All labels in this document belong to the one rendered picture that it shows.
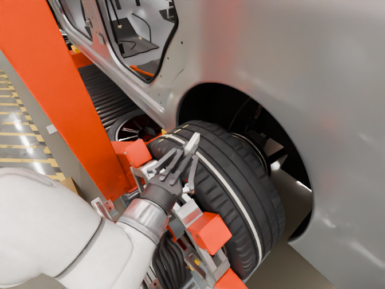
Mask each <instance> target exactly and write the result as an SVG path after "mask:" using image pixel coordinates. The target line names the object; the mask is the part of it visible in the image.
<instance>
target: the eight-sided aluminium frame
mask: <svg viewBox="0 0 385 289"><path fill-rule="evenodd" d="M156 163H157V161H156V160H153V161H148V162H146V163H145V164H143V165H141V166H140V167H138V168H134V167H132V166H131V167H130V169H131V173H132V174H133V177H134V179H135V181H136V184H137V186H138V189H139V190H138V191H139V193H140V194H142V192H143V191H144V189H145V188H146V187H147V185H148V184H149V182H150V177H149V176H148V175H147V171H146V169H147V168H148V167H150V166H153V165H154V164H156ZM140 177H142V178H144V181H145V184H146V185H144V186H143V184H142V181H141V178H140ZM179 199H180V201H181V202H182V203H183V204H184V205H183V206H181V207H180V206H179V205H178V204H177V203H176V204H175V205H174V207H173V209H172V212H173V213H174V215H175V217H176V218H177V219H178V221H179V222H180V224H181V225H182V227H183V228H184V229H185V231H186V233H187V234H188V236H189V238H190V240H191V241H192V243H193V245H194V247H195V249H196V250H197V251H196V250H195V249H194V248H193V246H192V245H190V243H189V242H188V241H187V240H186V238H185V237H184V236H183V235H182V236H181V237H180V240H181V241H182V243H183V244H184V245H185V246H186V248H187V249H186V250H185V251H184V250H183V249H182V247H181V246H180V245H179V243H178V242H177V241H176V242H174V243H175V244H176V245H177V246H178V247H179V248H180V250H181V251H182V253H183V257H184V260H185V262H186V263H187V265H188V266H190V267H191V268H192V269H193V270H194V271H195V272H196V273H197V274H198V275H199V276H200V277H201V278H202V280H203V281H204V282H205V283H206V285H207V286H208V287H210V288H211V289H213V288H214V285H215V284H216V282H217V281H218V280H219V279H220V278H221V277H222V276H223V274H224V273H225V272H226V271H227V270H228V269H229V268H230V263H229V261H228V258H227V257H226V256H225V254H224V252H223V251H222V249H221V248H220V249H219V250H218V251H217V252H216V253H215V254H214V255H215V256H214V257H213V258H211V257H210V255H209V253H207V252H206V251H204V250H202V249H201V248H199V247H198V246H197V244H196V242H195V241H194V239H193V238H192V236H191V235H190V234H189V231H188V230H187V228H188V227H189V226H190V225H191V224H192V223H193V222H194V221H195V220H197V219H198V218H199V217H200V216H201V215H203V213H202V211H201V210H200V208H199V207H198V205H197V204H196V203H195V201H194V200H193V199H191V198H190V197H189V196H188V195H187V194H183V195H182V196H181V197H180V198H179ZM196 259H197V260H198V261H199V262H200V263H201V264H202V265H203V266H204V267H205V268H206V269H207V273H205V272H204V271H203V270H202V269H201V268H200V267H199V266H198V265H197V264H196V263H195V262H194V261H195V260H196Z"/></svg>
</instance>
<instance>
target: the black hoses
mask: <svg viewBox="0 0 385 289"><path fill-rule="evenodd" d="M173 238H174V237H173V235H172V234H171V232H170V231H169V230H168V231H166V232H165V233H164V234H162V236H161V238H160V240H159V243H158V244H157V248H156V250H155V253H154V255H153V258H152V267H153V269H154V271H155V274H156V277H157V279H158V281H159V283H160V285H161V287H162V289H182V288H183V287H184V286H185V285H186V284H187V283H188V282H189V281H190V280H191V279H192V278H193V276H192V274H191V273H190V271H189V270H188V269H187V268H186V269H185V263H184V257H183V253H182V251H181V250H180V248H179V247H178V246H177V245H176V244H175V243H174V242H173V241H172V239H173ZM163 264H164V265H163ZM164 266H165V267H164ZM165 268H166V269H165ZM166 270H167V272H166Z"/></svg>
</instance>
